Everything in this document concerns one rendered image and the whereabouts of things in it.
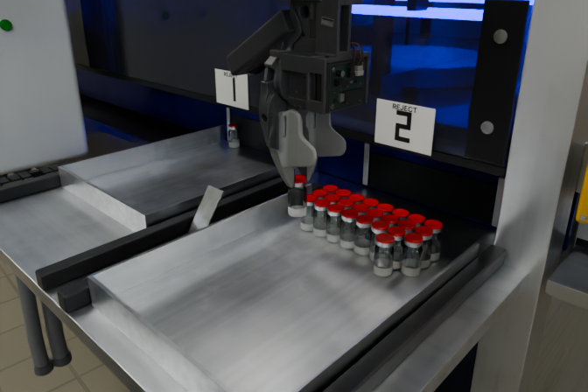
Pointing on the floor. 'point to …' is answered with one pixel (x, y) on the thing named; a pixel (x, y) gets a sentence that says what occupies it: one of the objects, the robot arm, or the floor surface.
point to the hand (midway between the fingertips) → (294, 171)
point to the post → (541, 168)
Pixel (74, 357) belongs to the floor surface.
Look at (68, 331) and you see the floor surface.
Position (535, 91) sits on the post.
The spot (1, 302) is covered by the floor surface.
